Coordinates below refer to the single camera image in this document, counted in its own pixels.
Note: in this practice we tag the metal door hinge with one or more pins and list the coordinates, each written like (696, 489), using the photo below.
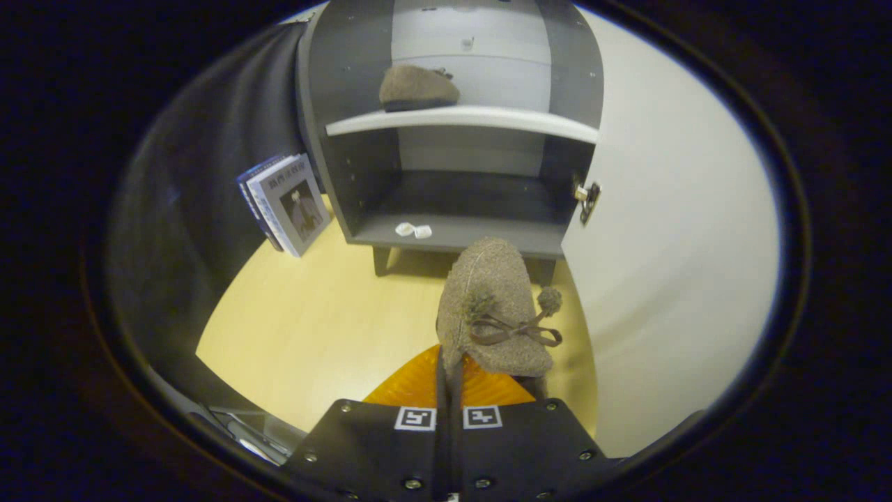
(589, 199)

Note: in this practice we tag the brown fuzzy shoe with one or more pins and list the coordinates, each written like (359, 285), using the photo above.
(488, 279)
(414, 87)

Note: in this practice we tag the white book with photo cover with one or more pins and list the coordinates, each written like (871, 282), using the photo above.
(296, 206)

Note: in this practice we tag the white shoe cabinet door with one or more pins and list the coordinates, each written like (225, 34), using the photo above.
(669, 244)

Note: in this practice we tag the white cabinet shelf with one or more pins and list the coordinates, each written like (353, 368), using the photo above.
(474, 117)

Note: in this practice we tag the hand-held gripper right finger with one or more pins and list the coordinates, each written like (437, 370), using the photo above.
(523, 453)

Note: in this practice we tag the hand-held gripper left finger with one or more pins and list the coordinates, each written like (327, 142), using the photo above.
(376, 453)

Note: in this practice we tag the black backdrop cloth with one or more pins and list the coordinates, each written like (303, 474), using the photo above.
(188, 209)

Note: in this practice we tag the small white plastic piece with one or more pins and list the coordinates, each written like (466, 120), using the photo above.
(404, 229)
(423, 231)

